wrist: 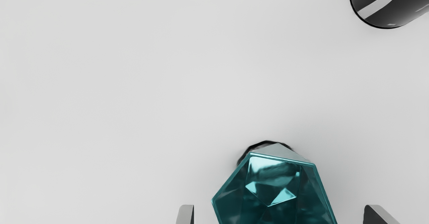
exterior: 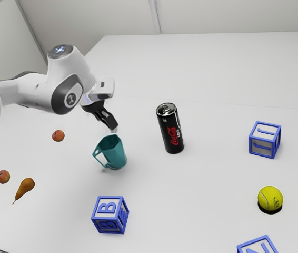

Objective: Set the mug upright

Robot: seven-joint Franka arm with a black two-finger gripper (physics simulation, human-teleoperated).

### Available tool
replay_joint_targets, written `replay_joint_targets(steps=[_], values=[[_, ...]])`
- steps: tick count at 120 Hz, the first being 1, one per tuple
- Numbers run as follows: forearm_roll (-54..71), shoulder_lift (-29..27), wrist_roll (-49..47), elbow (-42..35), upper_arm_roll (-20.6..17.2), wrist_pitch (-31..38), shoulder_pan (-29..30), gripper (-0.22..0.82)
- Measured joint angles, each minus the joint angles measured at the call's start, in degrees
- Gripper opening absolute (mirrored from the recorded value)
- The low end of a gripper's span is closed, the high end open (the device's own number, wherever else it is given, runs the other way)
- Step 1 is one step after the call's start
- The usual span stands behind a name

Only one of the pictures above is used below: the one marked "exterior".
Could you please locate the blue letter block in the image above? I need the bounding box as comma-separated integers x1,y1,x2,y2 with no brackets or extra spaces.
236,235,279,253
91,196,130,235
249,121,282,160

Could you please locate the black soda can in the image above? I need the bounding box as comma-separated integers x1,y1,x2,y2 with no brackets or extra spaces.
156,103,185,154

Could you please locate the yellow tennis ball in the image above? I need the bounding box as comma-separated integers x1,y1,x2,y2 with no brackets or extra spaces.
257,186,284,211

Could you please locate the teal faceted mug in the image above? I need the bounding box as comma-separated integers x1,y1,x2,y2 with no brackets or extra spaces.
92,133,127,171

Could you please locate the red apple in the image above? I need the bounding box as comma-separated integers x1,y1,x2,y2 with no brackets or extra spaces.
0,170,11,184

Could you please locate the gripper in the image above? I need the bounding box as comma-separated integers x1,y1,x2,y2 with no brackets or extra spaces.
81,99,119,133

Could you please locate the small orange peach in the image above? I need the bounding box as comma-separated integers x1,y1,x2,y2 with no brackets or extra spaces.
52,130,65,142

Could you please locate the brown pear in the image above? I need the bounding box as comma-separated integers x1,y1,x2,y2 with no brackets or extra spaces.
12,177,35,205

